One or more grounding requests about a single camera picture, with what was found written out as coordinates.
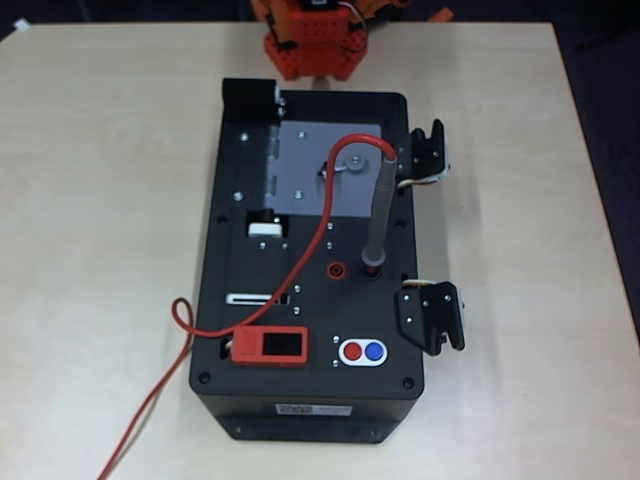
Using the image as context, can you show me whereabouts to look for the grey test probe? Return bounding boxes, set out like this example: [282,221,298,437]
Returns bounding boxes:
[360,149,400,266]

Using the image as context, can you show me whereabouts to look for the black knob with zip tie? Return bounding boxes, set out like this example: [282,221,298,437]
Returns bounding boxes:
[316,158,349,180]

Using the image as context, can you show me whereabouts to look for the grey hinged door panel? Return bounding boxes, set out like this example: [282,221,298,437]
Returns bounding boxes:
[263,119,385,219]

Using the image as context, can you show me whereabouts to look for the red cable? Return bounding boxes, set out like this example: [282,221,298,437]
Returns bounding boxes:
[97,133,400,480]

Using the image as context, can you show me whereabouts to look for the white slider knob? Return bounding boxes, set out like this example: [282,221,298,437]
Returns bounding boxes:
[246,209,285,239]

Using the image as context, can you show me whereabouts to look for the black task board box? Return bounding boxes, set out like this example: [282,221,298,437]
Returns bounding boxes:
[188,77,426,445]

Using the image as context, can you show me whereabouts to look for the red and blue buttons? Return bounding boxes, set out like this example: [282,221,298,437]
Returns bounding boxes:
[337,336,390,367]

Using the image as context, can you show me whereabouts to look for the red display module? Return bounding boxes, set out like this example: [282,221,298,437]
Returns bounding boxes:
[232,324,310,368]

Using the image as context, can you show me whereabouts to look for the white printed label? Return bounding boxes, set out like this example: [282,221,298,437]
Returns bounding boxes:
[275,402,354,417]

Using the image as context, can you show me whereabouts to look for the black cable clip bracket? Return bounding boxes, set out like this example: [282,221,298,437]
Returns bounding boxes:
[394,118,454,190]
[394,278,467,357]

